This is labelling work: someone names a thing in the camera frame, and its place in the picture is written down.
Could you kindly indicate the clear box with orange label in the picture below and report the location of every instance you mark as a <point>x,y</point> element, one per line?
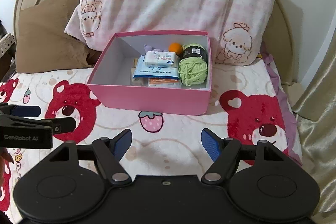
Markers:
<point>164,81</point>

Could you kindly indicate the white dotted cloth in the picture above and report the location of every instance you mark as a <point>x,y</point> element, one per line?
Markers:
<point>6,43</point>

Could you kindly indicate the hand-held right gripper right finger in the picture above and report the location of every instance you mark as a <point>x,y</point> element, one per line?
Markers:
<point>211,144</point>

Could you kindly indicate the green yarn ball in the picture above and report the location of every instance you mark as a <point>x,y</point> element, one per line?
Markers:
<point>193,71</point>

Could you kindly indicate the purple plush toy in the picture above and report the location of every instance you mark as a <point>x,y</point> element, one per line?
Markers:
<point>148,48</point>

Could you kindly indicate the bear printed blanket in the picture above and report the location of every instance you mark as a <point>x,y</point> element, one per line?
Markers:
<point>183,121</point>

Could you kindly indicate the gold-capped foundation bottle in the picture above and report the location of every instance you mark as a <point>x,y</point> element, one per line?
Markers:
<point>134,63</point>

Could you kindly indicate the pink cardboard box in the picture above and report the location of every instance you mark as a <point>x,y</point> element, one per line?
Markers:
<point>147,100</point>

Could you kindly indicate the person's left hand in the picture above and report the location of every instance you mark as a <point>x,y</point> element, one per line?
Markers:
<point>5,163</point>

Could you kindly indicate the brown pillow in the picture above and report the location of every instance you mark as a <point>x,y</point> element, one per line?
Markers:
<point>47,43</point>

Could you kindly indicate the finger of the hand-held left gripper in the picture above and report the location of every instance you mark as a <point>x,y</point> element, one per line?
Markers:
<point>26,111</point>
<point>63,124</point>

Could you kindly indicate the orange makeup sponge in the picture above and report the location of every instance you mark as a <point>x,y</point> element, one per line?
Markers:
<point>175,47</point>

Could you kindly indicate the small white tissue pack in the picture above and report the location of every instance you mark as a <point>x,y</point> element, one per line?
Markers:
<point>160,58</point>

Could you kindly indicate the small yellow item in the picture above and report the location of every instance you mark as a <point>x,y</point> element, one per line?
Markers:
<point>260,56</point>

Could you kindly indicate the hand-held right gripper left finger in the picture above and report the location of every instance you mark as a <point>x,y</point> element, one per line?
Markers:
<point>120,144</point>

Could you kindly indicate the gold curtain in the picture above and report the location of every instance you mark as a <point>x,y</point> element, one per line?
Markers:
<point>320,108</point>

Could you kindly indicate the blue wet wipes pack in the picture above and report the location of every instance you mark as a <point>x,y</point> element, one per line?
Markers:
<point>155,73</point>

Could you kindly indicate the purple ruffled bed sheet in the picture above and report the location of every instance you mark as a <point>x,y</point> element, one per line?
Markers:
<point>288,113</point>

